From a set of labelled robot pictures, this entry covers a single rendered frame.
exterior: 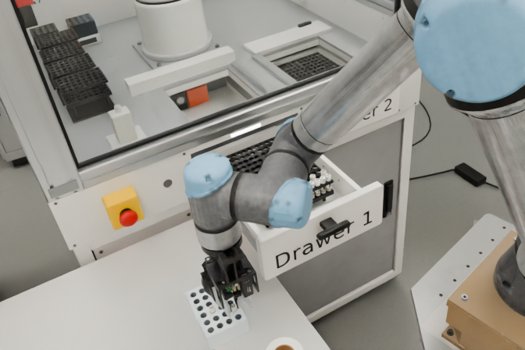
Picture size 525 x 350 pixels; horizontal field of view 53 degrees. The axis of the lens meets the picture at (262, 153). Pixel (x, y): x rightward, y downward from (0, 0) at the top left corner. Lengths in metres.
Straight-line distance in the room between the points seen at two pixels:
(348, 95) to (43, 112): 0.61
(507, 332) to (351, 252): 0.92
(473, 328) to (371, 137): 0.72
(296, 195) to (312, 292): 1.10
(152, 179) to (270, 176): 0.50
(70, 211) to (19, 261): 1.38
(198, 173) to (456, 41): 0.42
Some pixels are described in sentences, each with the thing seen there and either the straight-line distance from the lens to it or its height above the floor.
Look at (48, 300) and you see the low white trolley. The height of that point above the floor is 0.76.
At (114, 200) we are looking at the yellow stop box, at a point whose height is 0.91.
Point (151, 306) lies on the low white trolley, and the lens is 1.17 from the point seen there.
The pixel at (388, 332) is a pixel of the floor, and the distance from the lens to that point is 2.00.
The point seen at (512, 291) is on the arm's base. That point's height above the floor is 0.90.
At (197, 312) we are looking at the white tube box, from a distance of 1.08.
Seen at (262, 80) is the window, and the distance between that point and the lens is 1.25.
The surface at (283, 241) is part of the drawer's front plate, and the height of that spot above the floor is 0.90.
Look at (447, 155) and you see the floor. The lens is 2.76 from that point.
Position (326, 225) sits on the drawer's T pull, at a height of 0.91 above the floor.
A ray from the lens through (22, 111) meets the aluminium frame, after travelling 1.09.
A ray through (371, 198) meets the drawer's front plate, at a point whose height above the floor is 0.91.
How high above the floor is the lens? 1.64
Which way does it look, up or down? 36 degrees down
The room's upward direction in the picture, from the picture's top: 7 degrees counter-clockwise
